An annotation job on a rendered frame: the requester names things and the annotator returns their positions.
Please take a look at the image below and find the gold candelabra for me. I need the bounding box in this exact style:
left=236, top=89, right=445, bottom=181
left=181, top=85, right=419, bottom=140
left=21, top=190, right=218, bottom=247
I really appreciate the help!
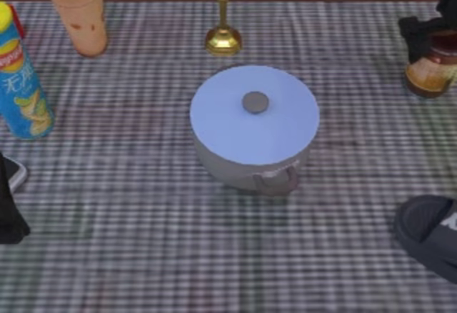
left=174, top=0, right=272, bottom=56

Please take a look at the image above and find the orange drink cup with cream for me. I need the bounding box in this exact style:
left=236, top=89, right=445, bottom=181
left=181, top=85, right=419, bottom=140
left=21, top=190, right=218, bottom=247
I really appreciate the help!
left=39, top=0, right=109, bottom=58

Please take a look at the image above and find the black smartphone with grey rim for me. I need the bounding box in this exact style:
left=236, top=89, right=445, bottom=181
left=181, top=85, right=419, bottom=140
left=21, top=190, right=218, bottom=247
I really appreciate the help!
left=4, top=156, right=29, bottom=194

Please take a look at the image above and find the grey pot with blue lid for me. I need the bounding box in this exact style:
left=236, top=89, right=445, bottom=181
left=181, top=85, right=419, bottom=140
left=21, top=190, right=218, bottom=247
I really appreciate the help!
left=189, top=64, right=321, bottom=197

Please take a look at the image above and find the brown sauce bottle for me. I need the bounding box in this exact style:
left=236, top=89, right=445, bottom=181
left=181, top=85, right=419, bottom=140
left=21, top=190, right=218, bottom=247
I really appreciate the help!
left=404, top=30, right=457, bottom=99

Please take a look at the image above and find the grey checked tablecloth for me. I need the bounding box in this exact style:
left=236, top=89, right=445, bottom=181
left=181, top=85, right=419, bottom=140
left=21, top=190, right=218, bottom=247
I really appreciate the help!
left=0, top=1, right=457, bottom=313

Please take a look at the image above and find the black shoe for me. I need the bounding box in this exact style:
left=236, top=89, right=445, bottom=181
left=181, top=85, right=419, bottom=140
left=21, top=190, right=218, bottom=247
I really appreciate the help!
left=393, top=194, right=457, bottom=286

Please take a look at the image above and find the blue potato chips can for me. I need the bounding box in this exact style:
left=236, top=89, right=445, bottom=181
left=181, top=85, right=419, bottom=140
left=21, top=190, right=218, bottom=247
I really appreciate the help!
left=0, top=1, right=56, bottom=140

